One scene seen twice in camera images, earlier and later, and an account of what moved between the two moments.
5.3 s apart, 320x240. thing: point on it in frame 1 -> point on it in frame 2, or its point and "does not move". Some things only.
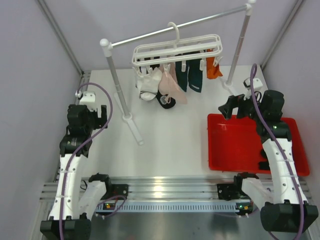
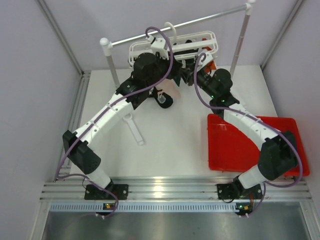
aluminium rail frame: (168, 188) does not move
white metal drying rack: (106, 45) does not move
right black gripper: (234, 101) -> (199, 71)
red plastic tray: (234, 145) does not move
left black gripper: (99, 121) -> (176, 65)
